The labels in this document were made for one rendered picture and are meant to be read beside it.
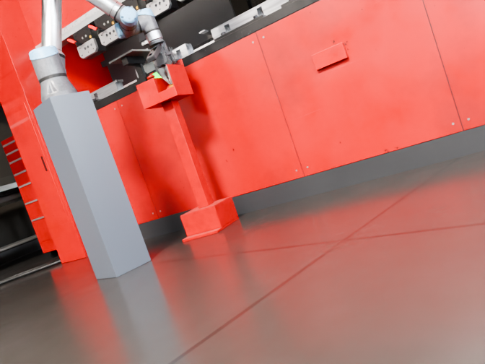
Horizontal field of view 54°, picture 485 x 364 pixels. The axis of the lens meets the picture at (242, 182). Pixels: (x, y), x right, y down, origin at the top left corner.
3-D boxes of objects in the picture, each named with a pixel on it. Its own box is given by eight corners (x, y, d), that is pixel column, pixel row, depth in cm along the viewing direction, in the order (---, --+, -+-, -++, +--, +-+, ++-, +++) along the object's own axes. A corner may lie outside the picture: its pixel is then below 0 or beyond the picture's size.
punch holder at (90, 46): (81, 59, 297) (71, 34, 296) (91, 59, 304) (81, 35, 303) (97, 50, 289) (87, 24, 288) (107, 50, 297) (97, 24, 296)
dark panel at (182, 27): (123, 109, 361) (102, 53, 358) (124, 109, 363) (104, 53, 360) (246, 50, 303) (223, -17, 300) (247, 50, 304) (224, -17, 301)
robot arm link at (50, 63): (35, 78, 195) (24, 46, 194) (40, 85, 208) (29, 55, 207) (65, 70, 198) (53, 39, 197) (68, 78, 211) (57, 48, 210)
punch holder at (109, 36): (102, 47, 287) (92, 20, 286) (112, 47, 294) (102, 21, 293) (119, 37, 279) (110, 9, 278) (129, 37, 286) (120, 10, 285)
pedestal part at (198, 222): (182, 242, 228) (174, 218, 228) (206, 227, 251) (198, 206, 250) (217, 232, 220) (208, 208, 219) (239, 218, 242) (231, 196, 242)
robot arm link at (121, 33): (112, 18, 215) (136, 11, 218) (113, 27, 226) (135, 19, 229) (120, 35, 216) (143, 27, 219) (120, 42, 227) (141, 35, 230)
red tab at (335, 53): (316, 70, 216) (311, 55, 215) (317, 70, 217) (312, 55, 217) (347, 57, 208) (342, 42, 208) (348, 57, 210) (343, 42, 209)
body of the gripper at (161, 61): (177, 62, 233) (167, 38, 231) (168, 63, 225) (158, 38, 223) (164, 68, 236) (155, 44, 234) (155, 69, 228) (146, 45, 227)
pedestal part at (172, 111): (198, 208, 236) (161, 104, 232) (203, 205, 241) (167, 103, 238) (208, 205, 233) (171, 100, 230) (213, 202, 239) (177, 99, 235)
